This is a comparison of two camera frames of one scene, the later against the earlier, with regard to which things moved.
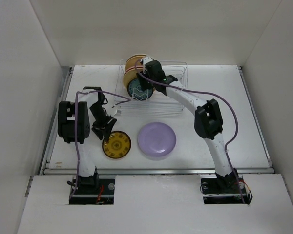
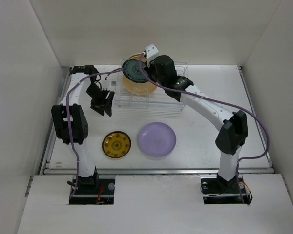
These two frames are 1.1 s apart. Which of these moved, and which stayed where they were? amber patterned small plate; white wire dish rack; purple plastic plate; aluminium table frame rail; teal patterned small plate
Moved: teal patterned small plate
Stayed: aluminium table frame rail; purple plastic plate; amber patterned small plate; white wire dish rack
